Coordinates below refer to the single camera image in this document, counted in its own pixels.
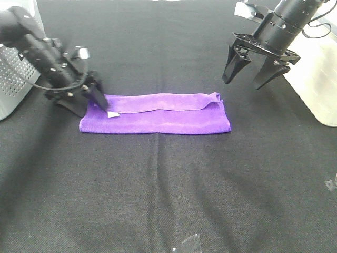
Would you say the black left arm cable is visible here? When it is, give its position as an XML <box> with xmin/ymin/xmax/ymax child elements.
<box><xmin>25</xmin><ymin>59</ymin><xmax>90</xmax><ymax>92</ymax></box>

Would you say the grey perforated laundry basket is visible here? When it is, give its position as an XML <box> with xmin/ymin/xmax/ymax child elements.
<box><xmin>1</xmin><ymin>0</ymin><xmax>46</xmax><ymax>120</ymax></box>

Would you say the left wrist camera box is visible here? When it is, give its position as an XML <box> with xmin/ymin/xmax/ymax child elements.
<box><xmin>70</xmin><ymin>46</ymin><xmax>90</xmax><ymax>60</ymax></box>

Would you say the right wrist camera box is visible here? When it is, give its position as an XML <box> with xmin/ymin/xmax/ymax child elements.
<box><xmin>234</xmin><ymin>1</ymin><xmax>269</xmax><ymax>23</ymax></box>

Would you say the clear tape at right edge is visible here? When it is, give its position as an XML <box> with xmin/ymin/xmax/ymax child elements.
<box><xmin>324</xmin><ymin>176</ymin><xmax>337</xmax><ymax>192</ymax></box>

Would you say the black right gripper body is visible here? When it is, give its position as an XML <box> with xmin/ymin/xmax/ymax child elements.
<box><xmin>231</xmin><ymin>33</ymin><xmax>300</xmax><ymax>65</ymax></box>

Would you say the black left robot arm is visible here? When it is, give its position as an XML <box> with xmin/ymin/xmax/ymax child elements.
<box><xmin>1</xmin><ymin>6</ymin><xmax>108</xmax><ymax>117</ymax></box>

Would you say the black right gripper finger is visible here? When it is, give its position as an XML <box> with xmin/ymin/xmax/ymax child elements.
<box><xmin>253</xmin><ymin>57</ymin><xmax>290</xmax><ymax>90</ymax></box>
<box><xmin>222</xmin><ymin>46</ymin><xmax>252</xmax><ymax>84</ymax></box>

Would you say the clear tape piece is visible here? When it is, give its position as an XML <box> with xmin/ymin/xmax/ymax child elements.
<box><xmin>171</xmin><ymin>234</ymin><xmax>202</xmax><ymax>253</ymax></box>

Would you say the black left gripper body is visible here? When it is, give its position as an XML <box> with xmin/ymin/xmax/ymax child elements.
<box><xmin>43</xmin><ymin>50</ymin><xmax>90</xmax><ymax>103</ymax></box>

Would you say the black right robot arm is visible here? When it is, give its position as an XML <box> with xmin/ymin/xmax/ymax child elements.
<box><xmin>222</xmin><ymin>1</ymin><xmax>324</xmax><ymax>89</ymax></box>

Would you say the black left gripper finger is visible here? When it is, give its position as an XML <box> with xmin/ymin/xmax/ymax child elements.
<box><xmin>56</xmin><ymin>97</ymin><xmax>88</xmax><ymax>117</ymax></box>
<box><xmin>83</xmin><ymin>71</ymin><xmax>109</xmax><ymax>110</ymax></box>

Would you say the black fabric table mat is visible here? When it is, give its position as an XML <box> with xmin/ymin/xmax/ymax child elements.
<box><xmin>1</xmin><ymin>1</ymin><xmax>336</xmax><ymax>252</ymax></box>

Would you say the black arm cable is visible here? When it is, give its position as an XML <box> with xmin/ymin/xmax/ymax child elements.
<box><xmin>25</xmin><ymin>59</ymin><xmax>90</xmax><ymax>92</ymax></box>
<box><xmin>301</xmin><ymin>6</ymin><xmax>337</xmax><ymax>38</ymax></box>

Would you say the purple microfiber towel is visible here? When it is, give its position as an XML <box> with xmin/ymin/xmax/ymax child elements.
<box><xmin>79</xmin><ymin>92</ymin><xmax>231</xmax><ymax>135</ymax></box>

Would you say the white plastic bin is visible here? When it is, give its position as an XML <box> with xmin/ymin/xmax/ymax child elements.
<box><xmin>284</xmin><ymin>33</ymin><xmax>336</xmax><ymax>128</ymax></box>

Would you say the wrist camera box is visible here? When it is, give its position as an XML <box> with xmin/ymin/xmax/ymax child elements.
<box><xmin>70</xmin><ymin>46</ymin><xmax>90</xmax><ymax>60</ymax></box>
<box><xmin>234</xmin><ymin>1</ymin><xmax>269</xmax><ymax>23</ymax></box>

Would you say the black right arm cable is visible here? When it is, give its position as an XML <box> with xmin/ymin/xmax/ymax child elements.
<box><xmin>301</xmin><ymin>6</ymin><xmax>337</xmax><ymax>38</ymax></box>

